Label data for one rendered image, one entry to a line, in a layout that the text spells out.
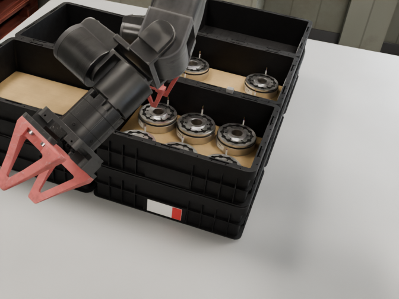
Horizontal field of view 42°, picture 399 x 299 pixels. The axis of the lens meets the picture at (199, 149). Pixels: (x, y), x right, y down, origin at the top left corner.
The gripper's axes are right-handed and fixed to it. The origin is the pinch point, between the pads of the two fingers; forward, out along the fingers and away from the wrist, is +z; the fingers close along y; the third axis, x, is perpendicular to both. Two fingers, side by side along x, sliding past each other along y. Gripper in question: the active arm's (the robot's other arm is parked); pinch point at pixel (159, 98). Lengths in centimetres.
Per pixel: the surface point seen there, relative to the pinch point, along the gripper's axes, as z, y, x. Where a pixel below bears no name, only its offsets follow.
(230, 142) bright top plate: 5.3, 1.2, 21.0
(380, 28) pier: 69, -266, 40
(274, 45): 8, -66, 12
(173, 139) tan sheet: 8.2, 3.7, 6.5
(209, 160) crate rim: -1.4, 18.9, 22.1
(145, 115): 5.2, 1.8, -2.9
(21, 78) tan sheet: 7.1, 1.2, -44.4
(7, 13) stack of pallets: 72, -144, -184
